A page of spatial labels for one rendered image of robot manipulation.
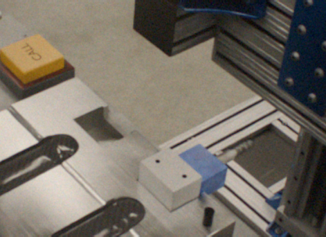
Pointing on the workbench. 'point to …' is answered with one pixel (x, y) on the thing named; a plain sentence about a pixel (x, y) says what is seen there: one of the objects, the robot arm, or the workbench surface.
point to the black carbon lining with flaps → (48, 143)
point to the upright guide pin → (208, 216)
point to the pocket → (101, 126)
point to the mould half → (81, 173)
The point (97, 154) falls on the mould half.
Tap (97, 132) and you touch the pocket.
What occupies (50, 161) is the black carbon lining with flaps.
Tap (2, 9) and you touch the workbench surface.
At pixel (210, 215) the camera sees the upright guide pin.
